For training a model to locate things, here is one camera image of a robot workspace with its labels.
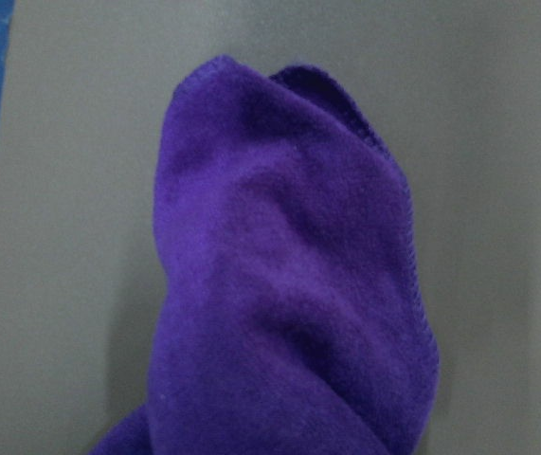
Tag purple towel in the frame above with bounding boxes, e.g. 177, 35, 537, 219
95, 56, 439, 454

